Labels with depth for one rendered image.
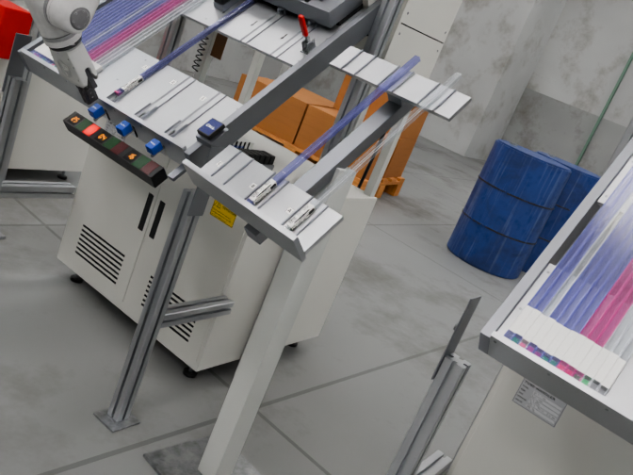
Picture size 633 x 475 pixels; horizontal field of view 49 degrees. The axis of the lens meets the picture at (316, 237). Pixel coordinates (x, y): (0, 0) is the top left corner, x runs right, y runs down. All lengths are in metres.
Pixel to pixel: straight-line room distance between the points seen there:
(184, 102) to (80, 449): 0.86
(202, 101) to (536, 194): 3.21
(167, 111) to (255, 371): 0.65
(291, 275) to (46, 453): 0.69
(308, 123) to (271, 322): 3.81
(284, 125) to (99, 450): 3.92
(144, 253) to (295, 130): 3.32
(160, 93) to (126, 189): 0.50
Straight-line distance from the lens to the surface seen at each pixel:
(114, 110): 1.77
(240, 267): 1.93
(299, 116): 5.33
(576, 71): 11.69
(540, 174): 4.61
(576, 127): 11.54
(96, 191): 2.31
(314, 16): 1.89
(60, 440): 1.79
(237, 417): 1.67
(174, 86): 1.80
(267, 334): 1.57
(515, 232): 4.67
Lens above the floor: 1.10
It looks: 17 degrees down
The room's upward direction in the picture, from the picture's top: 22 degrees clockwise
